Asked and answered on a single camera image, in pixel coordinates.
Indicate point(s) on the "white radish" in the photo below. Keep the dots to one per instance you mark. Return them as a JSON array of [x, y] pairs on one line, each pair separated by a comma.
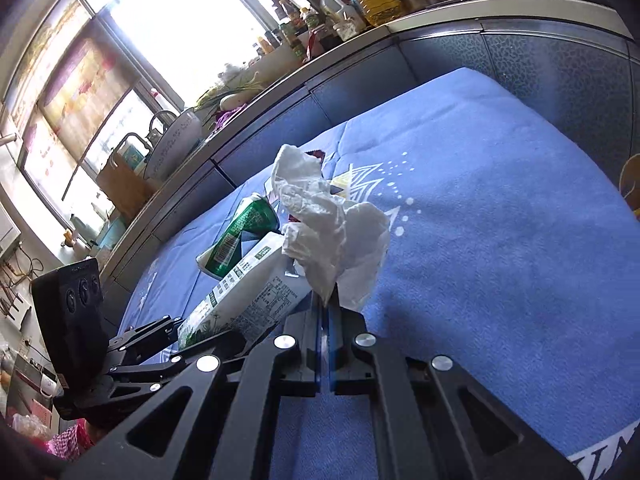
[[232, 101]]

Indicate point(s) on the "kitchen counter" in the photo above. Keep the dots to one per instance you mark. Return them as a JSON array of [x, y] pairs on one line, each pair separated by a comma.
[[450, 45]]

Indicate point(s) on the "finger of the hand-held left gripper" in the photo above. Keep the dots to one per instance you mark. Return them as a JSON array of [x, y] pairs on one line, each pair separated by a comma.
[[165, 370], [145, 332]]

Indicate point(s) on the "green drink can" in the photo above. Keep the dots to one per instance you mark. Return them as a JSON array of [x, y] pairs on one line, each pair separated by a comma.
[[245, 230]]

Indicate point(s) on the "white green carton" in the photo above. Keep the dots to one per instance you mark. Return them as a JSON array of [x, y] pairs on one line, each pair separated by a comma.
[[250, 295]]

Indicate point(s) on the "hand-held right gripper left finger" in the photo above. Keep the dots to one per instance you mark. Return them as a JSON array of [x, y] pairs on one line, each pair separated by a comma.
[[316, 345]]

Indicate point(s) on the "blue printed tablecloth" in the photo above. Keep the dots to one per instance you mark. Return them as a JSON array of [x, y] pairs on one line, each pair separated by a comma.
[[475, 210]]

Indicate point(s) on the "white tissue paper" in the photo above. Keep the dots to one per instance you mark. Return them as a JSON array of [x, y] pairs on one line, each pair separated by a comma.
[[330, 220]]

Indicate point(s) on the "steel bowl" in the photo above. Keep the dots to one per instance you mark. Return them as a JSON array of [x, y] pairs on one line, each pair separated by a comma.
[[422, 0]]

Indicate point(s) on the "metal faucet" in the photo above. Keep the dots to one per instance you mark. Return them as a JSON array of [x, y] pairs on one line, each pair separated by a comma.
[[152, 122]]

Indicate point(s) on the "pink checked cloth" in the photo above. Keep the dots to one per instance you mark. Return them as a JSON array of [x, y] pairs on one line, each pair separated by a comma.
[[70, 442]]

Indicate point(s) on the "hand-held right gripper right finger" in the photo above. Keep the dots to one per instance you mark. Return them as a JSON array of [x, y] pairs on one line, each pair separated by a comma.
[[331, 345]]

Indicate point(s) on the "wooden cutting board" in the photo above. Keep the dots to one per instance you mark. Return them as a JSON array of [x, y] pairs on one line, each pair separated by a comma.
[[122, 187]]

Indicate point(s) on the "purple vegetable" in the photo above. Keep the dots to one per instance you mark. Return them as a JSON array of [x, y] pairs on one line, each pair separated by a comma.
[[227, 119]]

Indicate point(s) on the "white patterned basin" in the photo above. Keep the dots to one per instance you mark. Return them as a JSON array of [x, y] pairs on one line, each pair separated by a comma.
[[175, 145]]

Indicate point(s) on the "dark sauce bottle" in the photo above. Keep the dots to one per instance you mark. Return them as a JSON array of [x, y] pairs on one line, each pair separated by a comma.
[[292, 40]]

